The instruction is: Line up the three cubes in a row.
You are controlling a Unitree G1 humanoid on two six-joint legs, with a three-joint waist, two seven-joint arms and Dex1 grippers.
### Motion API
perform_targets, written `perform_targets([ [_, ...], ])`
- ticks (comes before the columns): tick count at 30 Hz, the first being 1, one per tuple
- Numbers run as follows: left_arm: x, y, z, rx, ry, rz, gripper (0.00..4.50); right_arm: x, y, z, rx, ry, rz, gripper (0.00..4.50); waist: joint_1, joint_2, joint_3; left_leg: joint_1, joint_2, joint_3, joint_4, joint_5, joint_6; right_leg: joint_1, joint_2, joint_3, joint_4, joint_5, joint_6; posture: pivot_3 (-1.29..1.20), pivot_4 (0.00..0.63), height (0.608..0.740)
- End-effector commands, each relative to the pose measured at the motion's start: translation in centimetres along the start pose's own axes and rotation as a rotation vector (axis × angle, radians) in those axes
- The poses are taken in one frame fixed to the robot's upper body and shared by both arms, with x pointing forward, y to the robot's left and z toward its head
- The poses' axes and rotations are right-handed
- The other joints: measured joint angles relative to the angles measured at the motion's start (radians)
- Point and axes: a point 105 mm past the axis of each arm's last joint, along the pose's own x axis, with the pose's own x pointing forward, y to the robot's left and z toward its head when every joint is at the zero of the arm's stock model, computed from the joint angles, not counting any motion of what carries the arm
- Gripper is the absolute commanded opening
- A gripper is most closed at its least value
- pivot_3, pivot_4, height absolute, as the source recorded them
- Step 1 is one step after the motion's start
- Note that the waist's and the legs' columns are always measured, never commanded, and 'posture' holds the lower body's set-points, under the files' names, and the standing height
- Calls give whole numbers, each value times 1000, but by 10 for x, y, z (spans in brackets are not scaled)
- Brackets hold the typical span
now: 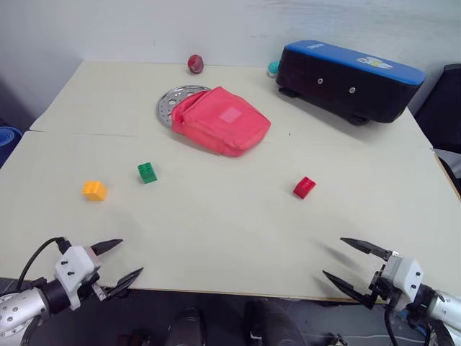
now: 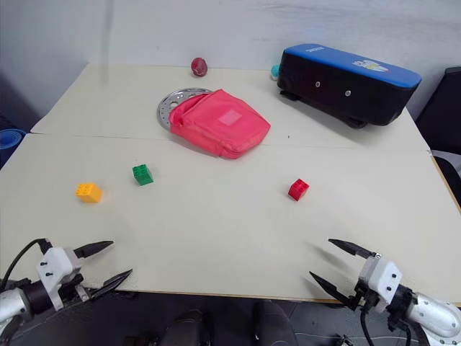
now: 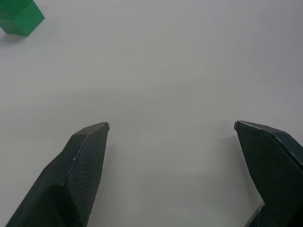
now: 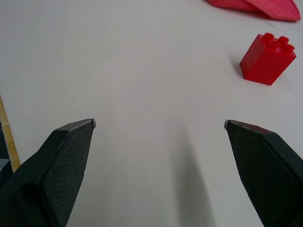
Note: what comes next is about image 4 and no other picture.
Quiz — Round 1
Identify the red building block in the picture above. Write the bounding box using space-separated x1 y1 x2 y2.
239 32 297 86

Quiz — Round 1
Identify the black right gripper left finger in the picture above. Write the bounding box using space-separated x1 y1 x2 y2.
0 118 96 227

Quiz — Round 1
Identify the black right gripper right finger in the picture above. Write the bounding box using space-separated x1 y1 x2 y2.
223 120 303 227

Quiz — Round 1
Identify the red cloth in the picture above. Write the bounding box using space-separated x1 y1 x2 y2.
205 0 301 22

